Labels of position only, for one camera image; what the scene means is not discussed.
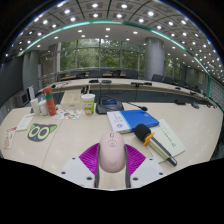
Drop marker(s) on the black conference microphone unit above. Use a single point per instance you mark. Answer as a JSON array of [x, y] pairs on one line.
[[109, 106]]

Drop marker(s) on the ceiling lights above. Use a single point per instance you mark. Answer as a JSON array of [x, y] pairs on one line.
[[107, 29]]

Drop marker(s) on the green printed paper cup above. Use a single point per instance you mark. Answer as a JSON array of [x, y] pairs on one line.
[[88, 105]]

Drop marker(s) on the blue and white book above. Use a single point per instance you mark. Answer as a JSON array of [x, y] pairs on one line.
[[138, 119]]

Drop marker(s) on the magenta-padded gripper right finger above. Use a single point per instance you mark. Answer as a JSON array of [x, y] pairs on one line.
[[145, 170]]

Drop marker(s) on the beige compartment tray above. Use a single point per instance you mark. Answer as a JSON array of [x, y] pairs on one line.
[[71, 101]]

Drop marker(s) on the dark office chairs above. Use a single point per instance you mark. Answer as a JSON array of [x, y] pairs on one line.
[[131, 74]]

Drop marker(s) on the white standing panel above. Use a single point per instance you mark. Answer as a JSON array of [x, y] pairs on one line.
[[31, 92]]

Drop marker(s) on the pale green booklet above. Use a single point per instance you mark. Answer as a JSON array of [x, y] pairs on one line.
[[171, 138]]

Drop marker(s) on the grey box appliance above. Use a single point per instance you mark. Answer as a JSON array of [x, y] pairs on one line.
[[22, 98]]

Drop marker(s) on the white printed paper sheet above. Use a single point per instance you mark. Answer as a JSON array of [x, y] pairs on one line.
[[25, 122]]

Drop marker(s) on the red drink bottle green band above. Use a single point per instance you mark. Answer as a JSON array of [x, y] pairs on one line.
[[50, 101]]

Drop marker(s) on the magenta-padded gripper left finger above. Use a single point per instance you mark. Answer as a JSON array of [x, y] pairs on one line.
[[77, 170]]

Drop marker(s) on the red and white leaflet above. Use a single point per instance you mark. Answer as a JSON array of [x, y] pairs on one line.
[[10, 136]]

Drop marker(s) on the pink computer mouse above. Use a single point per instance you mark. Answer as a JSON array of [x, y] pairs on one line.
[[112, 151]]

